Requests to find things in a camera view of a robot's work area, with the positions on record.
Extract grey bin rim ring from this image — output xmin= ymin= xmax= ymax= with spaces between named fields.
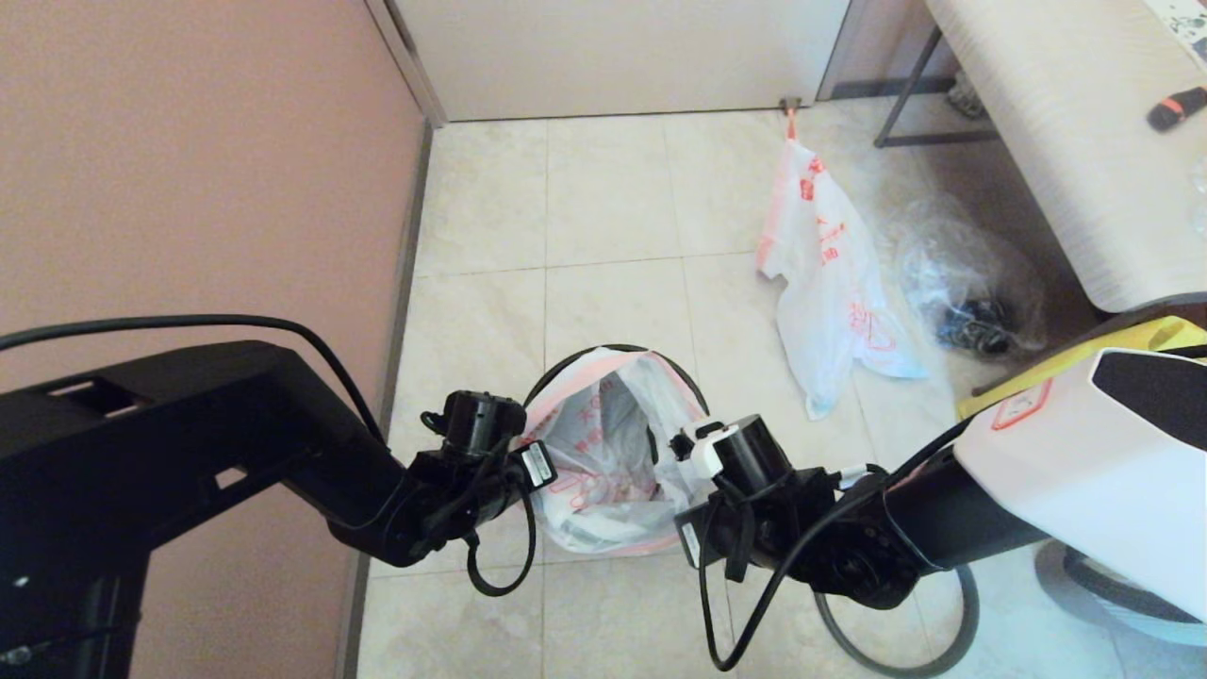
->
xmin=816 ymin=564 xmax=980 ymax=678

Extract grey ribbed robot base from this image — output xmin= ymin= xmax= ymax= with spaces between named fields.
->
xmin=1035 ymin=542 xmax=1207 ymax=649

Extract black round trash bin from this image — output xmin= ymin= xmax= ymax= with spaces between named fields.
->
xmin=523 ymin=343 xmax=710 ymax=421

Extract dark items in clear bag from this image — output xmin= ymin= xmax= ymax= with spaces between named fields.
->
xmin=938 ymin=297 xmax=1017 ymax=355

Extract clear plastic bag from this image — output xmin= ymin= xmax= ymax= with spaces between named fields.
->
xmin=886 ymin=193 xmax=1048 ymax=357

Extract yellow non-woven bag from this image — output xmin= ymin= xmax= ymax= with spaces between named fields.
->
xmin=957 ymin=316 xmax=1207 ymax=421

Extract beige table with metal legs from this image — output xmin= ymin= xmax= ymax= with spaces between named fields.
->
xmin=872 ymin=28 xmax=1207 ymax=397

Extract white door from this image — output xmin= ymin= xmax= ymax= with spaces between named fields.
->
xmin=391 ymin=0 xmax=854 ymax=124

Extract small white object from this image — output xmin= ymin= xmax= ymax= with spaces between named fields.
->
xmin=946 ymin=71 xmax=986 ymax=119

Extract black and red marker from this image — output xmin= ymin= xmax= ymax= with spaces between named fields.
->
xmin=1143 ymin=87 xmax=1207 ymax=133

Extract black-printed white paper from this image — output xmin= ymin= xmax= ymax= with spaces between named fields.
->
xmin=1146 ymin=0 xmax=1207 ymax=67

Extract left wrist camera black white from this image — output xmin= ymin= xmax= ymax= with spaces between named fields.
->
xmin=422 ymin=389 xmax=529 ymax=460

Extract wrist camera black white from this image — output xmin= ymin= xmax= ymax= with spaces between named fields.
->
xmin=422 ymin=389 xmax=529 ymax=460
xmin=670 ymin=415 xmax=798 ymax=493

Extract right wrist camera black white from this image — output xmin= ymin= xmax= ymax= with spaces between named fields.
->
xmin=670 ymin=415 xmax=798 ymax=493

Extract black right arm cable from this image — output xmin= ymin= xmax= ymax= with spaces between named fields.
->
xmin=698 ymin=415 xmax=972 ymax=672

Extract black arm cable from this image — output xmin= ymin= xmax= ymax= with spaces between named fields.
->
xmin=698 ymin=415 xmax=972 ymax=672
xmin=0 ymin=314 xmax=540 ymax=598

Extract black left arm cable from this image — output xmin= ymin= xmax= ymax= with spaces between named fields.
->
xmin=0 ymin=314 xmax=540 ymax=598

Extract grey door frame post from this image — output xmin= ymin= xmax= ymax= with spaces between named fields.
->
xmin=363 ymin=0 xmax=449 ymax=131

